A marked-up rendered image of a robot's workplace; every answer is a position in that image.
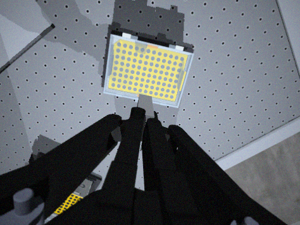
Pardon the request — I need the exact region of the grey flat base plate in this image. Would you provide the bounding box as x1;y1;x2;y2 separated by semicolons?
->
0;0;300;175

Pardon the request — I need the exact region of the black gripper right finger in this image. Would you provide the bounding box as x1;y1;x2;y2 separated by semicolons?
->
140;95;287;225

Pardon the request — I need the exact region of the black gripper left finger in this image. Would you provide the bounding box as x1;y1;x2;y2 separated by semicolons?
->
0;94;146;225

